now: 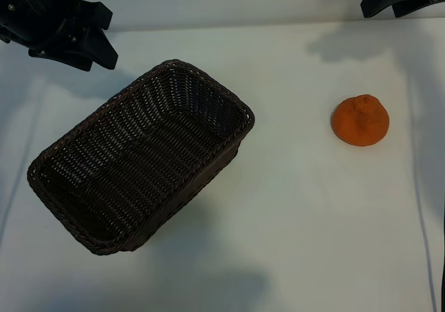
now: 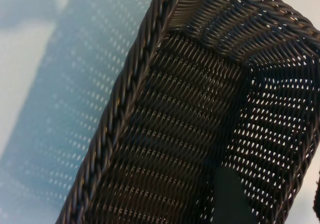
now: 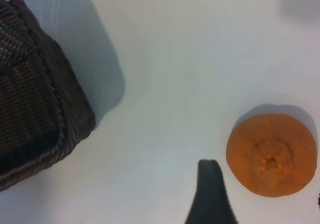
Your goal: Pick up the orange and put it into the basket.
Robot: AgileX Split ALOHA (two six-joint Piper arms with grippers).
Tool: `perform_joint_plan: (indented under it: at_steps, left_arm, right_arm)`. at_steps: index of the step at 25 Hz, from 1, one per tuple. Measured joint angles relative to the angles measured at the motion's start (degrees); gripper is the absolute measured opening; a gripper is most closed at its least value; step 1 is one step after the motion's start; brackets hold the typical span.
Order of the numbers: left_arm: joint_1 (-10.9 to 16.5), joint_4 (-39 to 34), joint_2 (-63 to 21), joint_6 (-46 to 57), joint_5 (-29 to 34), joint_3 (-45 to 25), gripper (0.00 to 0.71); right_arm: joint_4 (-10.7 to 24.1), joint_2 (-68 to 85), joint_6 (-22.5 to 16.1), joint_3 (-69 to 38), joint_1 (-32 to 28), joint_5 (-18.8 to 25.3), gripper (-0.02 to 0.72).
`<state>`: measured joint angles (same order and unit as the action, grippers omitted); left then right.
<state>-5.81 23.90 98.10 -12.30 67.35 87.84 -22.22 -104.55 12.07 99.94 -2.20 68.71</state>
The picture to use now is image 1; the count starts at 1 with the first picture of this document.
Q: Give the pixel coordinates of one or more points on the orange with knobby top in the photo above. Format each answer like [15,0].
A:
[359,124]

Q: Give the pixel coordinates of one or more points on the dark brown woven basket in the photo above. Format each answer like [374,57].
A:
[139,159]

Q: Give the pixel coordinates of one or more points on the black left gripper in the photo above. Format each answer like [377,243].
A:
[38,16]

